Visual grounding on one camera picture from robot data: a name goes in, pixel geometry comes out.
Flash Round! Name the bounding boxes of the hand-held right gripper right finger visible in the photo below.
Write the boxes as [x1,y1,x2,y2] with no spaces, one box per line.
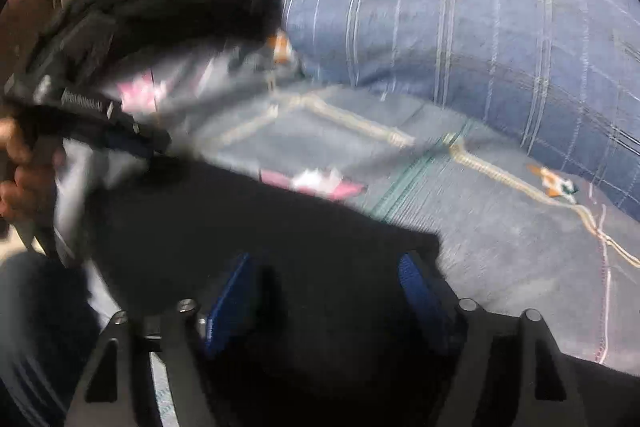
[400,252,586,427]

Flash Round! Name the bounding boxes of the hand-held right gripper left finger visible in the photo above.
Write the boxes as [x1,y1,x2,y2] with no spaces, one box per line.
[65,252,253,427]

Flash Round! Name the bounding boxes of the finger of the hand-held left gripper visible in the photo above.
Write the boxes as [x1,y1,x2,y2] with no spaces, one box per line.
[102,122,173,160]

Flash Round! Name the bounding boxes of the black pants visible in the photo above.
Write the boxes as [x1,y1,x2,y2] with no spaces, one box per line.
[87,154,456,427]

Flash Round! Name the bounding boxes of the person's left hand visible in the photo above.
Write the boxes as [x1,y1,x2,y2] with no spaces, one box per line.
[0,117,56,223]

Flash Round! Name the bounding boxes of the grey printed bedsheet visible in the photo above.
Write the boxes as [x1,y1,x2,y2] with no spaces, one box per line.
[55,32,640,368]

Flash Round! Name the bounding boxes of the person's leg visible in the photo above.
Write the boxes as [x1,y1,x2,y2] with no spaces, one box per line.
[0,252,101,427]

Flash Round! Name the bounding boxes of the blue plaid pillow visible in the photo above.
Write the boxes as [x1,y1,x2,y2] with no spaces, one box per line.
[260,0,640,220]

